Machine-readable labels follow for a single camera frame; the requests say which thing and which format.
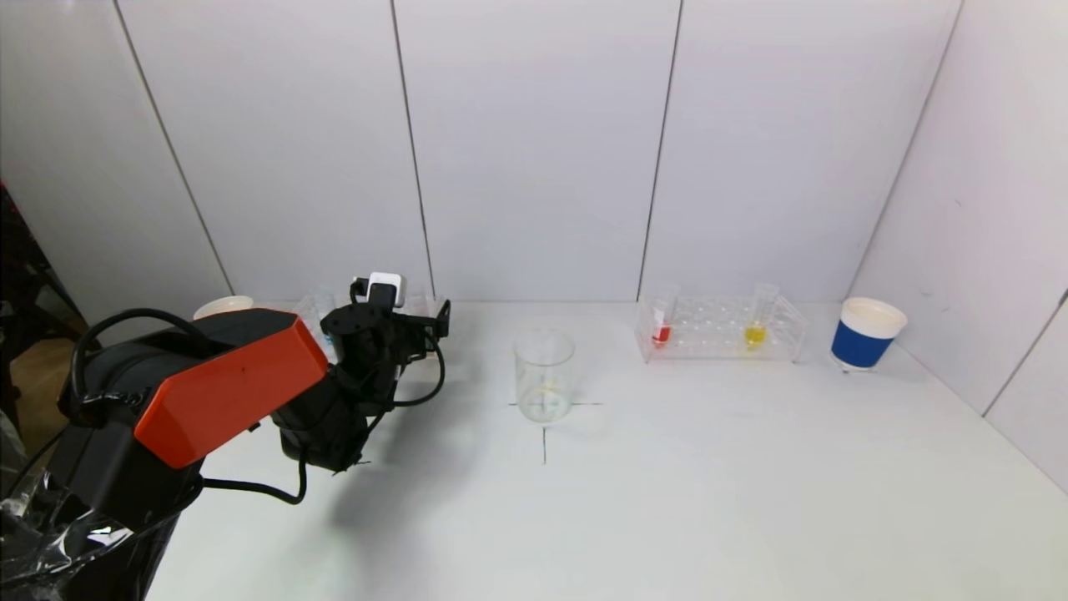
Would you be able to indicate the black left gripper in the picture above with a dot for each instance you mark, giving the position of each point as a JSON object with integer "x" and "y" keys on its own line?
{"x": 410, "y": 338}

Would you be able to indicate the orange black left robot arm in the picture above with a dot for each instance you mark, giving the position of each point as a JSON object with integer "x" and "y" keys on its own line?
{"x": 225, "y": 384}

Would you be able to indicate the clear acrylic test tube rack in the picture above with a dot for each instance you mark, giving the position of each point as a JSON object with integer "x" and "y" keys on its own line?
{"x": 709, "y": 330}
{"x": 420, "y": 305}

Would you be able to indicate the test tube with blue pigment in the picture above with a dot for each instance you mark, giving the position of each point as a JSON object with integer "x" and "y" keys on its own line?
{"x": 328, "y": 337}

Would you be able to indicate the clear glass beaker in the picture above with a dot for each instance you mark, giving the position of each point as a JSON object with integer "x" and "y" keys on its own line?
{"x": 543, "y": 376}

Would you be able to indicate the test tube with red pigment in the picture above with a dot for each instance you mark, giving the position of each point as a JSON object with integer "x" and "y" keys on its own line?
{"x": 661, "y": 336}

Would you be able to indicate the test tube with yellow pigment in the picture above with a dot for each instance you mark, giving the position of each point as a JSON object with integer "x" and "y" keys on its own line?
{"x": 754, "y": 336}

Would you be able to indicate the white paper cup blue sleeve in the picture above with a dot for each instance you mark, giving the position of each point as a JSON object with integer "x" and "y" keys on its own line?
{"x": 221, "y": 305}
{"x": 861, "y": 345}

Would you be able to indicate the clear plastic wrap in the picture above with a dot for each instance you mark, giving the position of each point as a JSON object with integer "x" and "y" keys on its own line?
{"x": 50, "y": 542}

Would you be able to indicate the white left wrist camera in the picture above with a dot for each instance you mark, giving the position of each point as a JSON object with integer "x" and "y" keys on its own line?
{"x": 389, "y": 284}

